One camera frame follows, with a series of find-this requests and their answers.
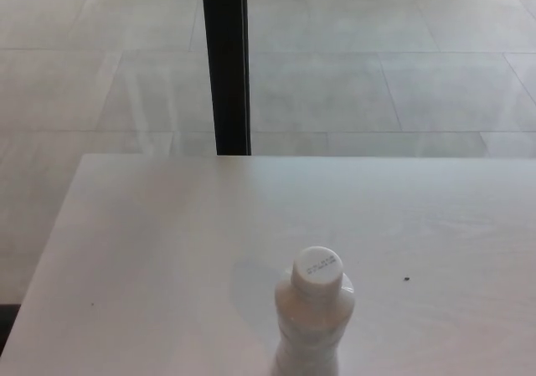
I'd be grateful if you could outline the black vertical frame post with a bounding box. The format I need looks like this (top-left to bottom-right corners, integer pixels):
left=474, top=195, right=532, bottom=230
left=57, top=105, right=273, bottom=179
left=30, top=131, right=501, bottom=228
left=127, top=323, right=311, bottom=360
left=199, top=0, right=252, bottom=156

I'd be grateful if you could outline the white bottle cap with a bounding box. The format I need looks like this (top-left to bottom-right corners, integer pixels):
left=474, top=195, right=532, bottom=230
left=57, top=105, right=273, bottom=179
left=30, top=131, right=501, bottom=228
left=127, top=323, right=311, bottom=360
left=291, top=245, right=344, bottom=296

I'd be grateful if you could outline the white plastic bottle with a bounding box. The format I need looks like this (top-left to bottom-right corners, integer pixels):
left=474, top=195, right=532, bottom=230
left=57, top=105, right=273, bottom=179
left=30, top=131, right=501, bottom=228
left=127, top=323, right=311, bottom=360
left=270, top=266, right=356, bottom=376

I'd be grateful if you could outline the dark base beside table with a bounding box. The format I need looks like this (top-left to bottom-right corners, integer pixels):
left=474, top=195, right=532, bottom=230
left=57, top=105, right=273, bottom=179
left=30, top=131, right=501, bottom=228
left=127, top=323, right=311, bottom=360
left=0, top=303, right=22, bottom=346

